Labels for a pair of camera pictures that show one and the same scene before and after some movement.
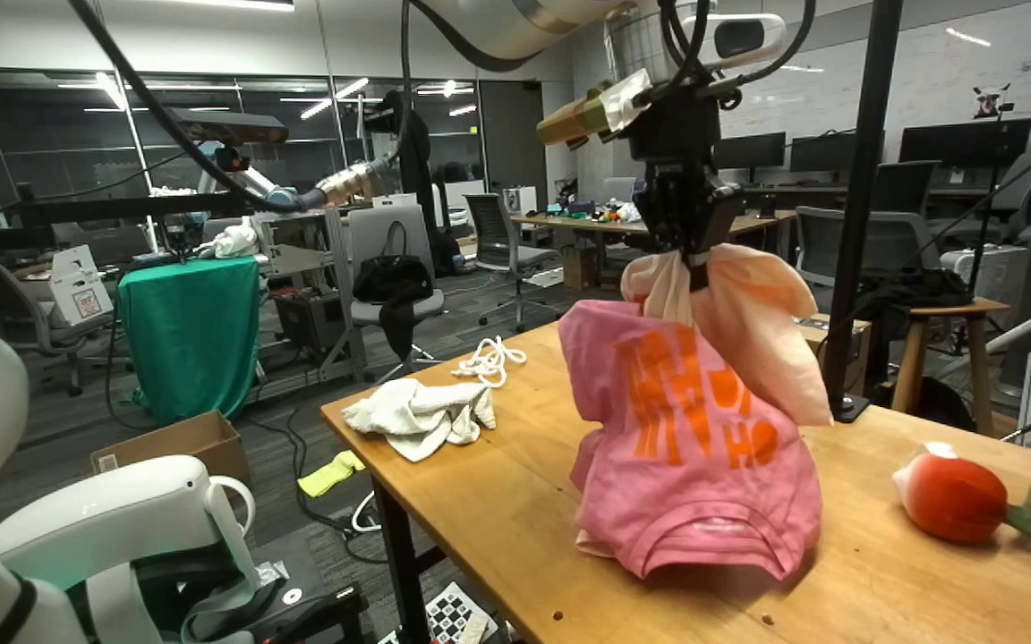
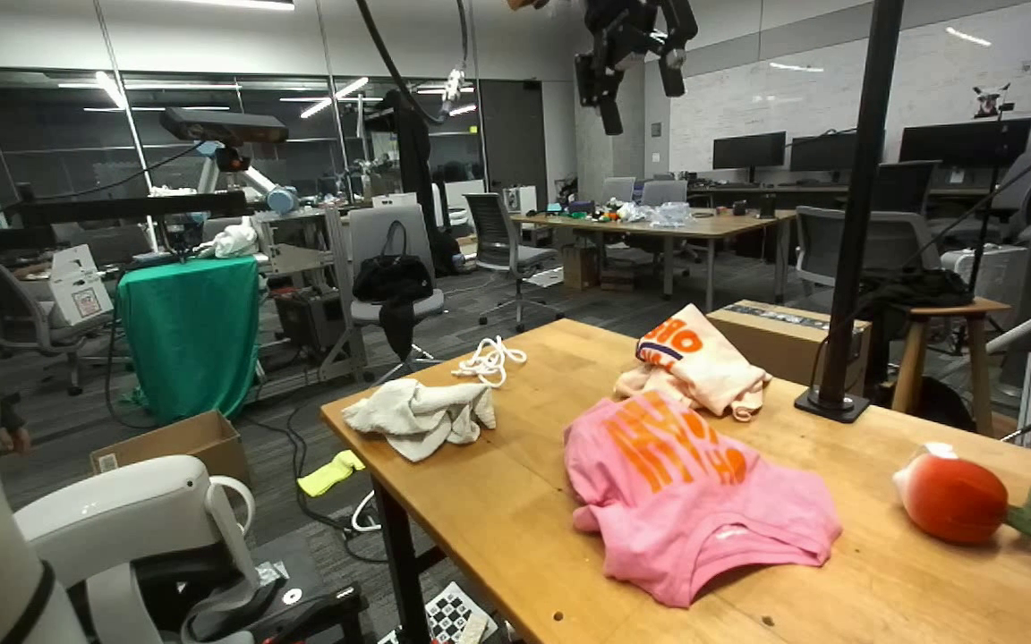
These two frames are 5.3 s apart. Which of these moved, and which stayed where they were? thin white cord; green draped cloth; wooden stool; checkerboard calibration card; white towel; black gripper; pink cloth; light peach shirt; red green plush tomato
Moved: pink cloth; light peach shirt; black gripper
Stayed: white towel; checkerboard calibration card; red green plush tomato; wooden stool; thin white cord; green draped cloth
